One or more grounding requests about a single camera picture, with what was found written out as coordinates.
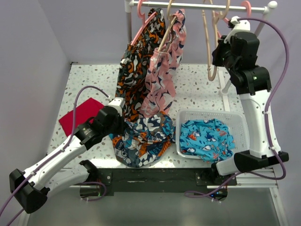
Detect pink hanger left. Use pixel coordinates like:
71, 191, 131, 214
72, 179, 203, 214
130, 0, 156, 46

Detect pink patterned shorts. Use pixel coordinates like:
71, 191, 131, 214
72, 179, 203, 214
139, 9, 186, 117

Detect black orange camouflage shorts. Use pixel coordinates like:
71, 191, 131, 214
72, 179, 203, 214
115, 8, 166, 122

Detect blue orange patterned shorts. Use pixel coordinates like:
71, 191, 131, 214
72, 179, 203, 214
109, 112, 175, 168

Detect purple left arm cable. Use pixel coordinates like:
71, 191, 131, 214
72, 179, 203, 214
0, 85, 111, 226

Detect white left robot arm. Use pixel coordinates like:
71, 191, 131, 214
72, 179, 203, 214
9, 104, 125, 214

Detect empty pink hanger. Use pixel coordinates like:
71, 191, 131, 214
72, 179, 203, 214
213, 0, 252, 25

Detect wooden hanger with shorts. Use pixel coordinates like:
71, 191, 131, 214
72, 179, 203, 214
158, 0, 177, 52

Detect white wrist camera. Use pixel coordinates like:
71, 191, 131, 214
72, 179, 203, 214
108, 97, 125, 115
224, 16, 250, 44

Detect white clothes rack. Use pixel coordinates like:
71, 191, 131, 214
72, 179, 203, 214
124, 0, 278, 111

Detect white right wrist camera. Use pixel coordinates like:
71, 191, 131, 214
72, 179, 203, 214
224, 16, 250, 44

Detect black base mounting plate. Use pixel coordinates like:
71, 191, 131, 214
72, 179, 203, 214
84, 168, 230, 196

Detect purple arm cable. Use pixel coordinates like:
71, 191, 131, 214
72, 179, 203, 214
236, 17, 289, 181
0, 85, 111, 226

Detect light blue shark shorts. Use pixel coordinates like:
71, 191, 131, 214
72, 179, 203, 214
179, 119, 236, 163

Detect red folded cloth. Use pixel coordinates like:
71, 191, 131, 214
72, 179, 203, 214
59, 98, 104, 136

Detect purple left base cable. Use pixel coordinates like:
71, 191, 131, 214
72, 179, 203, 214
79, 181, 108, 202

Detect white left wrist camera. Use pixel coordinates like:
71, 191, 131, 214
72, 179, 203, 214
108, 97, 125, 115

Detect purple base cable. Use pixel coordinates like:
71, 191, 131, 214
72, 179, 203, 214
79, 181, 108, 202
184, 171, 240, 201

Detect white plastic basket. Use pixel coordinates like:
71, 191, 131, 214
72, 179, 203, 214
175, 109, 250, 160

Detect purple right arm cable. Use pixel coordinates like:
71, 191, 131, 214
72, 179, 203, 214
236, 17, 289, 181

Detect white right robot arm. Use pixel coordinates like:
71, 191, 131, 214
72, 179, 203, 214
209, 32, 289, 185

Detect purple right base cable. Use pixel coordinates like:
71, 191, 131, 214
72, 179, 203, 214
184, 171, 240, 201

